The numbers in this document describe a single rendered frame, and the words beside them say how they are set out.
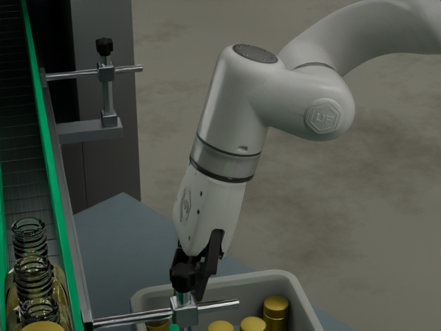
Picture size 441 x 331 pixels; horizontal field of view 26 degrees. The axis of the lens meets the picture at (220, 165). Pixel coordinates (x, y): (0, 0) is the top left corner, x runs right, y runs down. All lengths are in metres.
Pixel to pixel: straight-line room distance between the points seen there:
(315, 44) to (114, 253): 0.55
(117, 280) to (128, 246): 0.09
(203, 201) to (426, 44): 0.29
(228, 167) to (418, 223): 1.98
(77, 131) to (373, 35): 0.67
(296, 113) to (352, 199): 2.07
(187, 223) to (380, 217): 1.95
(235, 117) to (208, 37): 3.24
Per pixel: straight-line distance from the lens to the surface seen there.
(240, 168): 1.03
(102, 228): 1.55
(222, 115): 1.00
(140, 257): 1.47
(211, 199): 1.03
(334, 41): 1.09
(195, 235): 1.05
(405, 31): 1.05
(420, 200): 3.09
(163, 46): 4.15
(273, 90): 0.99
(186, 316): 1.03
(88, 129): 1.61
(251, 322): 1.25
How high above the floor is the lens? 1.60
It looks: 30 degrees down
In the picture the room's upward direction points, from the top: straight up
